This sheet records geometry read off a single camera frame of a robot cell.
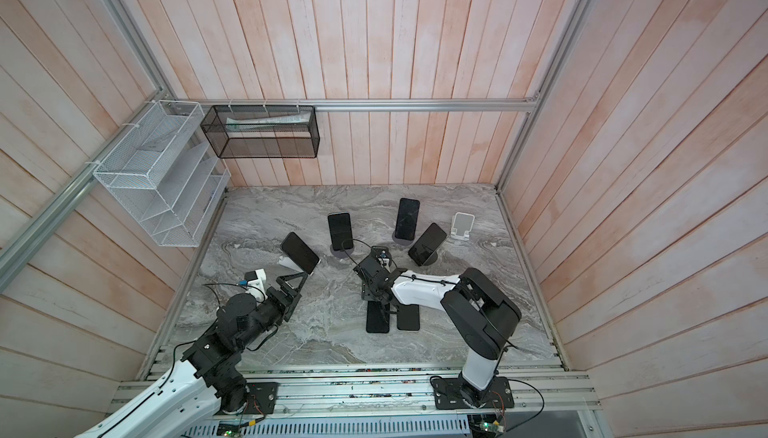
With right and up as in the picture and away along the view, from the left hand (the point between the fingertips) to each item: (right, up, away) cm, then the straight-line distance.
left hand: (307, 289), depth 76 cm
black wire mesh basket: (-23, +49, +28) cm, 61 cm away
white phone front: (+27, -11, +10) cm, 31 cm away
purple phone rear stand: (+28, +18, +23) cm, 40 cm away
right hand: (+17, -4, +17) cm, 25 cm away
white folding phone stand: (+48, +16, +26) cm, 56 cm away
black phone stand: (+19, -10, +7) cm, 22 cm away
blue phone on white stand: (-7, +9, +14) cm, 19 cm away
